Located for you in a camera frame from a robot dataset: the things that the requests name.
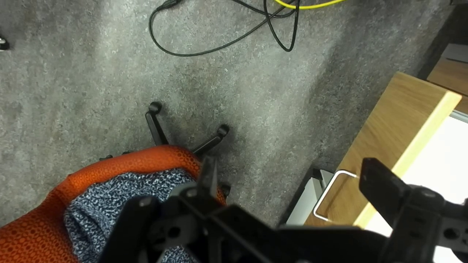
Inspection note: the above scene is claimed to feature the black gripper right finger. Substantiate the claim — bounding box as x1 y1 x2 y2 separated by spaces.
358 156 468 263

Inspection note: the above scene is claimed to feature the orange office chair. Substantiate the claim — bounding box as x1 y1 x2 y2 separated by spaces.
0 99 233 263

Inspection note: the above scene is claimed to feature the white double door refrigerator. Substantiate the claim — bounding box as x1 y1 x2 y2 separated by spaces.
279 166 336 228

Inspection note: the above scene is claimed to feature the wooden front white drawer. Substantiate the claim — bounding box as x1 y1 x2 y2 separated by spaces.
304 71 468 263

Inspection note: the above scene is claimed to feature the thin yellow floor cable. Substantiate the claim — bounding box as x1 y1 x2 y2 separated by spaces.
274 0 344 11

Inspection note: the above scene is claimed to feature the blue knitted cloth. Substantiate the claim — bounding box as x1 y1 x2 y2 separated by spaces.
63 166 202 263

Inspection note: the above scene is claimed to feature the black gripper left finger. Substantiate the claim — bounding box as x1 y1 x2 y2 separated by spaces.
100 155 231 263

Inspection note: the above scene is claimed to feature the wooden counter cabinet white top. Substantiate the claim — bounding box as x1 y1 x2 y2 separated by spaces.
426 41 468 96

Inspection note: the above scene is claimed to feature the black floor cable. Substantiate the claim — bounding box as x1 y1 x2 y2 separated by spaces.
148 0 301 58

